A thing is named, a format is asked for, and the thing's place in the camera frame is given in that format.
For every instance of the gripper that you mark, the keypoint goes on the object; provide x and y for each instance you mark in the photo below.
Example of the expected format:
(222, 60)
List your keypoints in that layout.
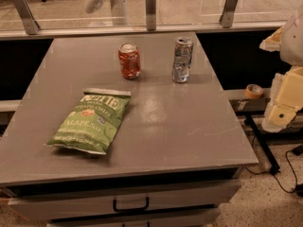
(294, 43)

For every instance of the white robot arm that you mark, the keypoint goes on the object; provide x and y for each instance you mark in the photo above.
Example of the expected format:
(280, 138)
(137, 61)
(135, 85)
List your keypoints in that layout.
(288, 41)

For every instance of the silver redbull can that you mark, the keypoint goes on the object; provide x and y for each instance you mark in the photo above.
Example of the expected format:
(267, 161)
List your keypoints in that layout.
(182, 59)

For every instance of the orange soda can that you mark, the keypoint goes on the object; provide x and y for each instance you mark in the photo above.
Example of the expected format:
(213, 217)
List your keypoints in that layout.
(129, 60)

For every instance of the tape roll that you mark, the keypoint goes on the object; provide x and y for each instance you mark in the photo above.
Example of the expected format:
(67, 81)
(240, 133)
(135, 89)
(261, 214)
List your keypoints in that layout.
(254, 91)

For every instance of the black metal stand leg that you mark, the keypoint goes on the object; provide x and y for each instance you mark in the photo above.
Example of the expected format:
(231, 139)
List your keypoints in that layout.
(274, 169)

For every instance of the grey drawer cabinet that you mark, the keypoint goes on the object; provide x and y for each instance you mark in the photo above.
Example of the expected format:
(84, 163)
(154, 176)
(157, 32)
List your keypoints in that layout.
(189, 200)

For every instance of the green jalapeno chips bag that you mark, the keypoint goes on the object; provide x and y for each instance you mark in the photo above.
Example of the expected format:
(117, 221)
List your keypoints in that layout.
(93, 123)

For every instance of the right metal railing post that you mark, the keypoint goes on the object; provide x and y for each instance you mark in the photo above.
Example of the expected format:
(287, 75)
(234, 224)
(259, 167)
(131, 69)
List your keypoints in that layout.
(227, 17)

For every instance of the metal railing post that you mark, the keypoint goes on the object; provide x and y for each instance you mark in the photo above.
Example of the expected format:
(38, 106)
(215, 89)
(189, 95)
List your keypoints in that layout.
(30, 25)
(227, 17)
(150, 14)

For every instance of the middle metal railing post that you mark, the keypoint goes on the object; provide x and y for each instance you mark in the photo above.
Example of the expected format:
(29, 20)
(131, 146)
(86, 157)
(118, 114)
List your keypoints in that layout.
(150, 14)

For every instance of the black drawer handle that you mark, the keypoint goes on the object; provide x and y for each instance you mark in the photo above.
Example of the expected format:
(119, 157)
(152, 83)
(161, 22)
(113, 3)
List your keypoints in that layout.
(139, 205)

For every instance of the left metal railing post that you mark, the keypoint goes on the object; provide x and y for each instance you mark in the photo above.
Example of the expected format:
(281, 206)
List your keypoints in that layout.
(30, 25)

